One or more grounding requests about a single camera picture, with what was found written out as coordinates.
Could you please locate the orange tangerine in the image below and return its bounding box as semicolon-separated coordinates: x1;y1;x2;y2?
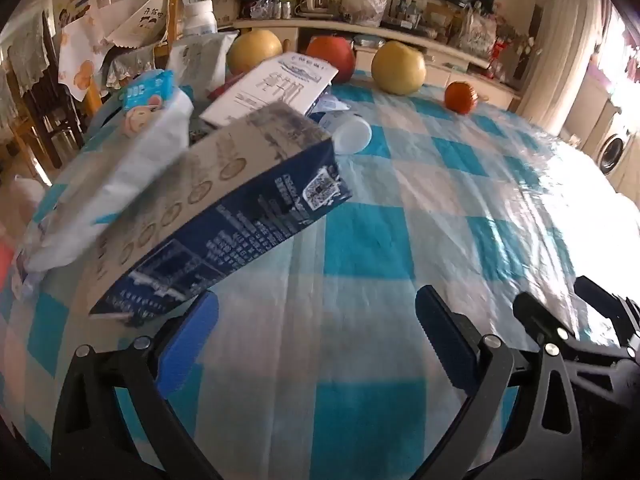
444;81;479;114

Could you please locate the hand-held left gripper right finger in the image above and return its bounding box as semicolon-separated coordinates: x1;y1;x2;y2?
415;285;588;480

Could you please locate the silver printed pouch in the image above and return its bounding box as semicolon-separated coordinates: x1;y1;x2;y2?
167;32;240;98

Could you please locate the white printed paper box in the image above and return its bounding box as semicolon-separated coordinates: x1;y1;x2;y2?
199;52;338;128

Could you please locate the group of small glass jars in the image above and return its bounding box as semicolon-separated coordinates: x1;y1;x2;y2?
249;0;294;21

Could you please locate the cream tv cabinet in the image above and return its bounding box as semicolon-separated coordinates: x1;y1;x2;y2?
232;15;523;111

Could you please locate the red apple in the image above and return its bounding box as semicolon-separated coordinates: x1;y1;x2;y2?
306;35;356;84

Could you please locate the white washing machine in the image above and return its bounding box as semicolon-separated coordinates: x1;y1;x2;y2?
595;125;636;176

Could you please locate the white floral table cloth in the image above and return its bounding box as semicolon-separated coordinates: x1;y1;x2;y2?
57;15;117;103

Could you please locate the cream curtain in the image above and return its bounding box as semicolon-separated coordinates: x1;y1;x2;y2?
520;0;606;136

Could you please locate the white bottle blue label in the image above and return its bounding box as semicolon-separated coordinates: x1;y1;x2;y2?
181;0;218;38

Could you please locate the white plastic shopping bag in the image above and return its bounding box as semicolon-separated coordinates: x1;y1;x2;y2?
456;2;497;50

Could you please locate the yellow pear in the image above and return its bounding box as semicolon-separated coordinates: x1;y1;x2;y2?
371;41;427;96
227;30;283;77

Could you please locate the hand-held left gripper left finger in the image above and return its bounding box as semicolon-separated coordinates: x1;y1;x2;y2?
52;290;221;480

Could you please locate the blue and beige carton box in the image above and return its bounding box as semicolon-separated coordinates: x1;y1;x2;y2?
89;101;353;328

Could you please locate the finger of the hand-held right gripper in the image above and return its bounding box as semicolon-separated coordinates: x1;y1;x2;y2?
574;275;640;347
512;291;640;396

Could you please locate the white mesh food cover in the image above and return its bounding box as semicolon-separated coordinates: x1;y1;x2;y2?
82;0;173;48

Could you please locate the clear zip plastic bag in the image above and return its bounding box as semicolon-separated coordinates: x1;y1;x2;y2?
340;0;388;27

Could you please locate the green lace table cloth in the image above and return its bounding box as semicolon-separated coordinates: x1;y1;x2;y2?
106;45;166;93

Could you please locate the blue white checkered tablecloth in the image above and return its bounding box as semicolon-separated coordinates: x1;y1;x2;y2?
0;80;640;480

